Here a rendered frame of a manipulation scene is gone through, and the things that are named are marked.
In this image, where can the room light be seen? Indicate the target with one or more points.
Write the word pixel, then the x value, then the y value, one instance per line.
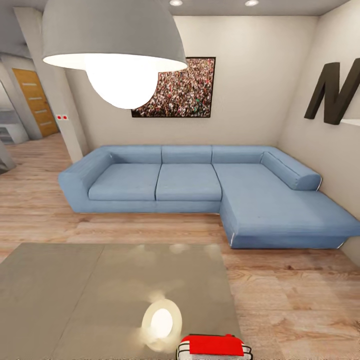
pixel 72 28

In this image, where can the radio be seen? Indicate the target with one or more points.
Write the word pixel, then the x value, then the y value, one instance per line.
pixel 212 347

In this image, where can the decorative sign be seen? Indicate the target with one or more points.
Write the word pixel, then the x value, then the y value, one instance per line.
pixel 336 101

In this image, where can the picture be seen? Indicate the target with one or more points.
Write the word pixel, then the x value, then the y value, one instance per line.
pixel 184 93

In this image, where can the sofa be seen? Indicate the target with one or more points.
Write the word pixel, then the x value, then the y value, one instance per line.
pixel 265 198

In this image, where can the coffee table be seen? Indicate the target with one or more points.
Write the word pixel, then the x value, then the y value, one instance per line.
pixel 111 301

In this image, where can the door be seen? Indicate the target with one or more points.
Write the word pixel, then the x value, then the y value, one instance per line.
pixel 33 91

